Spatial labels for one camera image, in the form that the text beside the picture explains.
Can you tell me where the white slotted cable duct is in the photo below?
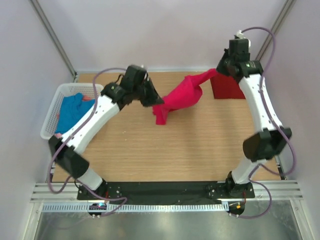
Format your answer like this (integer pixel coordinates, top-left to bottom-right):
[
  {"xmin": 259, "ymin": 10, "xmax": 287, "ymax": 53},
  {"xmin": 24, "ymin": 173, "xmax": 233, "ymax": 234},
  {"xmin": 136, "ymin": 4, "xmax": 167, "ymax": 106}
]
[{"xmin": 42, "ymin": 202, "xmax": 229, "ymax": 213}]

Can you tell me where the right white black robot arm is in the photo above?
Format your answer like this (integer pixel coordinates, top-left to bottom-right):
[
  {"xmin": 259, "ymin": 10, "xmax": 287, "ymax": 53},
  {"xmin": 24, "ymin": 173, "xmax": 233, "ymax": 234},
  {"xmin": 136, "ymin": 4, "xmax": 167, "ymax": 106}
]
[{"xmin": 216, "ymin": 36, "xmax": 292, "ymax": 198}]

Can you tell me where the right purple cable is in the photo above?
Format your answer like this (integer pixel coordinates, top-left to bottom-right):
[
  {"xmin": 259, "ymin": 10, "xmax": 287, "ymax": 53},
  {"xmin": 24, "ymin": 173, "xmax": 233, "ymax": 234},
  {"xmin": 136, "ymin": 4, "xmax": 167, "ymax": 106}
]
[{"xmin": 234, "ymin": 26, "xmax": 298, "ymax": 219}]

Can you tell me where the aluminium frame post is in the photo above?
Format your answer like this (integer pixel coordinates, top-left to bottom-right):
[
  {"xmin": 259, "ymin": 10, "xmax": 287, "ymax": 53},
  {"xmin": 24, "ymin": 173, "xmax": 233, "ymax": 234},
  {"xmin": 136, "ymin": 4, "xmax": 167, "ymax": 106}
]
[
  {"xmin": 29, "ymin": 0, "xmax": 78, "ymax": 82},
  {"xmin": 251, "ymin": 0, "xmax": 297, "ymax": 70}
]

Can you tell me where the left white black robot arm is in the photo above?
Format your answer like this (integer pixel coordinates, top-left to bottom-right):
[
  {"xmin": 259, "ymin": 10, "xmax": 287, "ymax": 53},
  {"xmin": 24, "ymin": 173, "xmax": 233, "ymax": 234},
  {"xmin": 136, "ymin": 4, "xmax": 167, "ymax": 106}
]
[{"xmin": 48, "ymin": 64, "xmax": 164, "ymax": 200}]

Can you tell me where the aluminium front rail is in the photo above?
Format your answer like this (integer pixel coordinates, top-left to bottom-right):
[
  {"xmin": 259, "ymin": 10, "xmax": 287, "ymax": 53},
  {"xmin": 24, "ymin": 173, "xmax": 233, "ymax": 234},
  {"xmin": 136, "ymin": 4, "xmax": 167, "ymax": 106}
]
[{"xmin": 31, "ymin": 180, "xmax": 303, "ymax": 202}]

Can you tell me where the folded dark red t shirt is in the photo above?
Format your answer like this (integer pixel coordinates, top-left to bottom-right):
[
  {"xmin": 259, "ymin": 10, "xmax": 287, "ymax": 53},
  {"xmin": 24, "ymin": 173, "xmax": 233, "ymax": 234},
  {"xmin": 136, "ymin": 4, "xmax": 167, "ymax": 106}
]
[{"xmin": 210, "ymin": 73, "xmax": 245, "ymax": 100}]

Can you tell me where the blue t shirt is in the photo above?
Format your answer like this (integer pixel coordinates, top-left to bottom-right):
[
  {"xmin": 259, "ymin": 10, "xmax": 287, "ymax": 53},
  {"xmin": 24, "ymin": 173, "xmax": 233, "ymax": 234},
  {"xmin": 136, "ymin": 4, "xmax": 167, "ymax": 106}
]
[{"xmin": 54, "ymin": 92, "xmax": 97, "ymax": 135}]

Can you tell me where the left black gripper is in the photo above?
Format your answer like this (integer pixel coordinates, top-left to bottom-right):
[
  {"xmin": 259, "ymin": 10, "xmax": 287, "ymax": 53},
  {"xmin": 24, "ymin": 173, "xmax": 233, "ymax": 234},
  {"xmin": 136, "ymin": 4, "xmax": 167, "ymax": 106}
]
[{"xmin": 133, "ymin": 78, "xmax": 164, "ymax": 109}]

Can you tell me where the magenta pink t shirt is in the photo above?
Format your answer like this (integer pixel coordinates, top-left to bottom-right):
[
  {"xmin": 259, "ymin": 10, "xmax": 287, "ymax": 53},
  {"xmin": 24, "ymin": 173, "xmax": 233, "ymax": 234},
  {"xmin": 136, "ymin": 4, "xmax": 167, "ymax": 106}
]
[{"xmin": 152, "ymin": 68, "xmax": 218, "ymax": 125}]

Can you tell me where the right aluminium frame post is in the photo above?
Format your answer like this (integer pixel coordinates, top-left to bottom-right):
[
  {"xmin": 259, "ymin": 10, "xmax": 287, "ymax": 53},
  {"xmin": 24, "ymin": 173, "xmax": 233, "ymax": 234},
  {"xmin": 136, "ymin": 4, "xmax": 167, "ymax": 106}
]
[{"xmin": 251, "ymin": 0, "xmax": 297, "ymax": 70}]

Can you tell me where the purple cable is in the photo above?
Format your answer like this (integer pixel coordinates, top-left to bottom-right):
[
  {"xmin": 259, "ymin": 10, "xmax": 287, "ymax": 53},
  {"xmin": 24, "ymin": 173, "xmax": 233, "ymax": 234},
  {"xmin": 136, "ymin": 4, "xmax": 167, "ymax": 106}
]
[
  {"xmin": 46, "ymin": 67, "xmax": 128, "ymax": 217},
  {"xmin": 234, "ymin": 26, "xmax": 298, "ymax": 219}
]

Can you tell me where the left aluminium frame post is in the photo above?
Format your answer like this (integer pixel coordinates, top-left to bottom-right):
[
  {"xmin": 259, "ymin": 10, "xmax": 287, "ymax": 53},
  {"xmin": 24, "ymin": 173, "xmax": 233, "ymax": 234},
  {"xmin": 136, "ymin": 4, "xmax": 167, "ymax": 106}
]
[{"xmin": 29, "ymin": 0, "xmax": 78, "ymax": 82}]

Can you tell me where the white perforated plastic basket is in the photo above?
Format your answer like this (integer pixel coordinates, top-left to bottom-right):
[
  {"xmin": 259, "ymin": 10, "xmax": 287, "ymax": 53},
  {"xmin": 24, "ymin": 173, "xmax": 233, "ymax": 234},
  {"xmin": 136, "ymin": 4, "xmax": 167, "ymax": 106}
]
[{"xmin": 40, "ymin": 82, "xmax": 95, "ymax": 140}]

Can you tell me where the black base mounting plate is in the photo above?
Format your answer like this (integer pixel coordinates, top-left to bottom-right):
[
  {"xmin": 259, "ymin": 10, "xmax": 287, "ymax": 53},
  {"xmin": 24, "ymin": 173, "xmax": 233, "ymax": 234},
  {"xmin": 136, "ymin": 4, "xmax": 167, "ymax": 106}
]
[{"xmin": 76, "ymin": 180, "xmax": 256, "ymax": 205}]

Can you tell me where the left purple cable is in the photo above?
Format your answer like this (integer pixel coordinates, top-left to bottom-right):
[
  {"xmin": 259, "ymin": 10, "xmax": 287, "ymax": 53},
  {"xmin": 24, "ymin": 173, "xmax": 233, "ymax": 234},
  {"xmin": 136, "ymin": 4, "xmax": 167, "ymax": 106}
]
[{"xmin": 46, "ymin": 67, "xmax": 128, "ymax": 217}]

